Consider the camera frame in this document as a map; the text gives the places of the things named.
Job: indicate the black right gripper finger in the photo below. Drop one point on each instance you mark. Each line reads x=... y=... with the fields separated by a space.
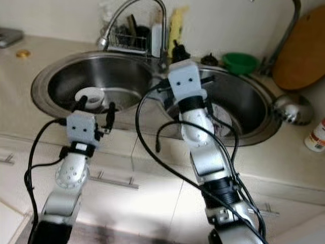
x=179 y=47

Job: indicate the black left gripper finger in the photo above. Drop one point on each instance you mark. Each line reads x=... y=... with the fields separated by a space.
x=83 y=104
x=111 y=114

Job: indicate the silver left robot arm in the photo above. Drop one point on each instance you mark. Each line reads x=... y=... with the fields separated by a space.
x=71 y=175

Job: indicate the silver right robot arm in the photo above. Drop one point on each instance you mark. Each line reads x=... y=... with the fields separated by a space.
x=195 y=127

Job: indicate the white kitchen counter cabinet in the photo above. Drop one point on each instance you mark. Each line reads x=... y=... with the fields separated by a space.
x=157 y=213

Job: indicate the white ceramic cup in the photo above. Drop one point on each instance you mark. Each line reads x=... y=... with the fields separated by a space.
x=94 y=96

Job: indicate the yellow dish soap bottle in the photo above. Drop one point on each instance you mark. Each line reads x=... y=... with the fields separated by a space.
x=175 y=30

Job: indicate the white pump bottle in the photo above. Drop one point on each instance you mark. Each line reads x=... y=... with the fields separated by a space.
x=156 y=40

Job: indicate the dark metal sink strainer plug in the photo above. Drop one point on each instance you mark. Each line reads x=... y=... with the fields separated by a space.
x=209 y=61

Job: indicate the stainless steel double sink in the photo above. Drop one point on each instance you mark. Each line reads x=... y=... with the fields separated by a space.
x=117 y=76

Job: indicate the green plastic bowl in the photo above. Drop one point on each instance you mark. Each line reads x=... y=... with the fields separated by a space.
x=239 y=63

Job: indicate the small gold round lid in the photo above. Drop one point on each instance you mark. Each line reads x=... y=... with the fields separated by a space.
x=23 y=53

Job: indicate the white plate blue pattern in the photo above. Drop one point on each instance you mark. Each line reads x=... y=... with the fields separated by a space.
x=222 y=124

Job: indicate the clear pump bottle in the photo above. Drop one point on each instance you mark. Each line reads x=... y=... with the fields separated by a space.
x=105 y=12

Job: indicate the grey metal appliance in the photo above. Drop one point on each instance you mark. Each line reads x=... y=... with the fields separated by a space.
x=10 y=38

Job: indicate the tall curved steel faucet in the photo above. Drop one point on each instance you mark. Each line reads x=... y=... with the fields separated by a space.
x=284 y=40

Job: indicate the round wooden cutting board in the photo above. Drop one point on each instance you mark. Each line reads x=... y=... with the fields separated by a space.
x=302 y=56

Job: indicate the white bottle red label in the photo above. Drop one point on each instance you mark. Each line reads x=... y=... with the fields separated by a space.
x=317 y=137

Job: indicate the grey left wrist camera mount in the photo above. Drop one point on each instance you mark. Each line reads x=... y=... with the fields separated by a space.
x=81 y=127

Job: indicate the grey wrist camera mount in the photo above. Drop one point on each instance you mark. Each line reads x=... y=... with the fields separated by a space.
x=81 y=127
x=187 y=81

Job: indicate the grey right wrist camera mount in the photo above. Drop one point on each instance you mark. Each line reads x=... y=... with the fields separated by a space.
x=187 y=81

